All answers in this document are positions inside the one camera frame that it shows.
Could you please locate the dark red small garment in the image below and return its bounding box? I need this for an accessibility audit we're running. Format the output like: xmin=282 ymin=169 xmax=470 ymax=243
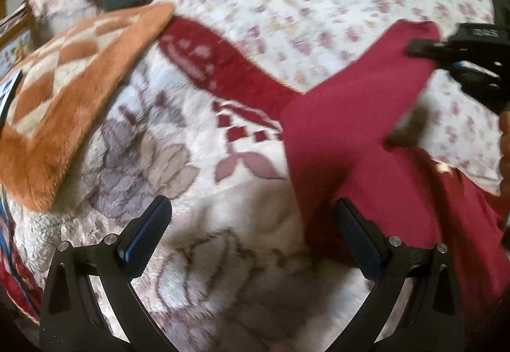
xmin=281 ymin=20 xmax=509 ymax=333

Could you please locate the person's right hand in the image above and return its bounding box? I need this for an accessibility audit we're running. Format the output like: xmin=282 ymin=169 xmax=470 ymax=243
xmin=499 ymin=111 xmax=510 ymax=199

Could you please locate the white rose print bedsheet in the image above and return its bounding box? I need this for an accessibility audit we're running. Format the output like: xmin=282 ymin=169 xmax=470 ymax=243
xmin=25 ymin=0 xmax=504 ymax=195

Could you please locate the cream red floral plush blanket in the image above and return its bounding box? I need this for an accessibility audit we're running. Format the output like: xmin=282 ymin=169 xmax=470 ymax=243
xmin=1 ymin=18 xmax=371 ymax=351

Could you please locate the orange cream checkered plush blanket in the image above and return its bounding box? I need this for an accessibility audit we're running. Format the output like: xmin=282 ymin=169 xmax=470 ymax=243
xmin=1 ymin=2 xmax=174 ymax=212

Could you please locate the wooden picture frame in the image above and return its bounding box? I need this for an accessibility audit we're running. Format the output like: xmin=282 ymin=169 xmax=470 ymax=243
xmin=0 ymin=3 xmax=34 ymax=78

